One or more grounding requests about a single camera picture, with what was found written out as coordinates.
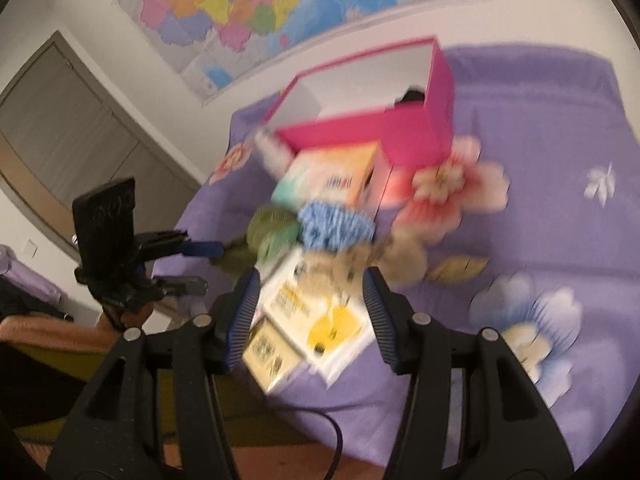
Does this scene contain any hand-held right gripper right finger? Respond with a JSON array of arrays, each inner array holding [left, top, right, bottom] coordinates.
[[361, 267, 588, 480]]

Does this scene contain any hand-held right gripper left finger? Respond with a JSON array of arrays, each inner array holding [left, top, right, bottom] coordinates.
[[47, 267, 263, 480]]

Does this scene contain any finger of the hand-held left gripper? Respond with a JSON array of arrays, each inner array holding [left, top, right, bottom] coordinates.
[[145, 230, 225, 261], [150, 275, 209, 301]]

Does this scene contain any beige plush toy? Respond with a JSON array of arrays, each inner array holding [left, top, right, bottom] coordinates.
[[299, 232, 432, 302]]

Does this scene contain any yellow and white tissue pack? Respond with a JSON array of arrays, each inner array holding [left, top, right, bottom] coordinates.
[[259, 247, 377, 387]]

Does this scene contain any green plush toy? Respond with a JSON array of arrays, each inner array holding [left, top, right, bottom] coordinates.
[[209, 204, 307, 274]]

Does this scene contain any pink cardboard box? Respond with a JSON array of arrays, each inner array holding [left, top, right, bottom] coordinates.
[[260, 35, 457, 211]]

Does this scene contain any person's left hand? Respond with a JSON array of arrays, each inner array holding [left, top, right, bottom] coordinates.
[[101, 304, 152, 336]]

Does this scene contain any purple pillow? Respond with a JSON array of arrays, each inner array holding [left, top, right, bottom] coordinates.
[[0, 244, 67, 311]]

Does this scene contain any blue chenille cloth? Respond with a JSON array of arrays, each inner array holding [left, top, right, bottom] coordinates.
[[296, 199, 377, 254]]

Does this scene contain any grey wardrobe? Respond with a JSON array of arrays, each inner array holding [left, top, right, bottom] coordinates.
[[0, 30, 207, 262]]

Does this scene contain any clear plastic cup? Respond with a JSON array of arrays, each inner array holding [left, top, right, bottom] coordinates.
[[252, 127, 296, 182]]

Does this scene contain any orange and teal tissue pack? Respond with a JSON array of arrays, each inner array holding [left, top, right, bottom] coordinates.
[[271, 141, 384, 209]]

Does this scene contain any purple floral bedsheet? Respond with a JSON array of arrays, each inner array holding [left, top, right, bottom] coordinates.
[[150, 42, 640, 472]]

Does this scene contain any black cable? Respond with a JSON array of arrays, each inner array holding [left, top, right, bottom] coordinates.
[[280, 404, 347, 480]]

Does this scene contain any colourful wall map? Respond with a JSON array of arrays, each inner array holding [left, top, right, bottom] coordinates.
[[115, 0, 493, 107]]

